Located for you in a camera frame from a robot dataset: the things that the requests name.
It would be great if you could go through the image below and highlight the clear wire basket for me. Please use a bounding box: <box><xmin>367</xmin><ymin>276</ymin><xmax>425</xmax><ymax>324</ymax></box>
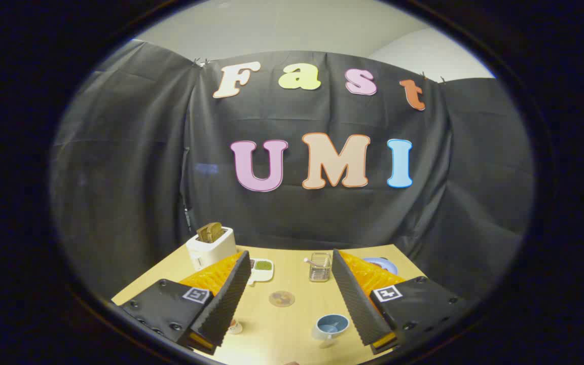
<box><xmin>308</xmin><ymin>252</ymin><xmax>333</xmax><ymax>282</ymax></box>

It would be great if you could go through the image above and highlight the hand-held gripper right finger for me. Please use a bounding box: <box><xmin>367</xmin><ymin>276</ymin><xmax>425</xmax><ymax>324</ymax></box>
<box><xmin>332</xmin><ymin>248</ymin><xmax>467</xmax><ymax>355</ymax></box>

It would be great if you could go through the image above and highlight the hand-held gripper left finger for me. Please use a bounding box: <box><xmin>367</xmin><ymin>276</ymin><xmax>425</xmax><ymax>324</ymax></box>
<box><xmin>119</xmin><ymin>250</ymin><xmax>252</xmax><ymax>355</ymax></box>

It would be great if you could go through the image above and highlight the round brown coaster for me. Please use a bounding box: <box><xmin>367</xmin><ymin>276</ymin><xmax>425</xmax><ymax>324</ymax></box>
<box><xmin>269</xmin><ymin>290</ymin><xmax>296</xmax><ymax>308</ymax></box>

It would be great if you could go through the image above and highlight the brown bread slice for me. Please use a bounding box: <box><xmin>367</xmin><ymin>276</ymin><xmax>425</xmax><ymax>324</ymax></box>
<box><xmin>196</xmin><ymin>222</ymin><xmax>225</xmax><ymax>243</ymax></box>

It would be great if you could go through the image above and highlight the light blue plate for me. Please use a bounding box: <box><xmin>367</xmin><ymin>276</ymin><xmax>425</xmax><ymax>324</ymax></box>
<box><xmin>363</xmin><ymin>257</ymin><xmax>398</xmax><ymax>276</ymax></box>

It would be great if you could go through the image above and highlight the wooden table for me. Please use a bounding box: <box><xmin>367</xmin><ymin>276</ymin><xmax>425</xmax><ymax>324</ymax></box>
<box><xmin>111</xmin><ymin>245</ymin><xmax>427</xmax><ymax>365</ymax></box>

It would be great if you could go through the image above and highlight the blue and white cup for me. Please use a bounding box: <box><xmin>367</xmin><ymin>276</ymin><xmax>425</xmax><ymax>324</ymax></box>
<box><xmin>314</xmin><ymin>314</ymin><xmax>350</xmax><ymax>341</ymax></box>

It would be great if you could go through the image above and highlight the white toaster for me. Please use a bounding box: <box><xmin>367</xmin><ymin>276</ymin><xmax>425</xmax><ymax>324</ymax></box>
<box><xmin>186</xmin><ymin>227</ymin><xmax>238</xmax><ymax>272</ymax></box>

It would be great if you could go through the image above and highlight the white divided tray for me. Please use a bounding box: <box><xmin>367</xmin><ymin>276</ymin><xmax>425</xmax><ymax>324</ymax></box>
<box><xmin>247</xmin><ymin>258</ymin><xmax>275</xmax><ymax>286</ymax></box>

